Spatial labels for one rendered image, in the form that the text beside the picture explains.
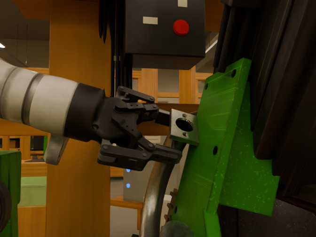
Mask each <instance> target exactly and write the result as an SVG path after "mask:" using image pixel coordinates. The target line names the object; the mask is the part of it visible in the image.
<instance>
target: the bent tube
mask: <svg viewBox="0 0 316 237"><path fill-rule="evenodd" d="M186 144H191V145H195V146H198V144H199V134H198V119H197V116H195V115H192V114H188V113H185V112H182V111H178V110H174V109H171V110H170V119H169V133H168V135H167V137H166V139H165V141H164V143H163V146H167V147H171V148H174V149H178V150H181V151H183V150H184V148H185V146H186ZM174 166H175V164H174V165H168V164H164V163H160V162H156V161H155V163H154V166H153V169H152V171H151V174H150V178H149V182H148V185H147V189H146V193H145V197H144V202H143V206H142V214H141V220H140V229H139V237H159V234H160V219H161V211H162V205H163V200H164V196H165V192H166V187H167V184H168V181H169V178H170V175H171V173H172V170H173V168H174Z"/></svg>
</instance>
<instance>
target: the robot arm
mask: <svg viewBox="0 0 316 237"><path fill-rule="evenodd" d="M138 100H143V101H145V102H146V104H143V103H139V102H138ZM145 113H147V114H145ZM0 118H1V119H5V120H9V121H13V122H16V123H20V124H24V125H28V126H31V127H33V128H36V129H38V130H41V131H44V132H47V133H51V134H50V139H49V142H48V145H47V148H46V151H45V154H44V157H43V159H44V161H45V162H46V163H47V164H52V165H55V166H57V165H58V163H59V161H60V159H61V157H62V154H63V152H64V150H65V147H66V145H67V143H68V140H69V139H70V138H71V139H75V140H79V141H83V142H89V141H90V140H94V141H96V142H98V143H99V144H101V146H100V150H99V153H98V157H97V163H98V164H100V165H106V166H113V167H118V168H124V169H129V170H135V171H142V170H143V169H144V168H145V166H146V164H147V163H148V162H149V161H156V162H160V163H164V164H168V165H174V164H178V163H179V162H180V160H181V158H182V151H181V150H178V149H174V148H171V147H167V146H163V145H160V144H156V145H154V144H153V143H151V142H150V141H148V140H147V139H146V138H144V137H143V136H142V133H141V132H140V131H139V130H138V129H136V127H137V125H138V124H140V123H142V122H147V121H153V120H155V123H158V124H161V125H165V126H169V119H170V111H166V110H163V109H159V108H158V106H157V105H156V104H155V98H154V97H153V96H150V95H146V94H144V93H141V92H138V91H135V90H132V89H129V88H127V87H124V86H119V87H118V89H117V93H116V97H106V96H105V95H104V91H103V90H102V89H100V88H97V87H93V86H90V85H86V84H83V83H79V82H76V81H73V80H69V79H65V78H62V77H58V76H52V75H46V74H41V73H38V72H35V71H31V70H27V69H24V68H20V67H17V66H13V65H10V64H8V63H7V62H5V61H3V60H1V59H0ZM130 140H131V142H128V141H130ZM116 145H118V146H119V147H118V146H116ZM139 145H140V146H141V147H142V148H144V149H142V148H141V147H139Z"/></svg>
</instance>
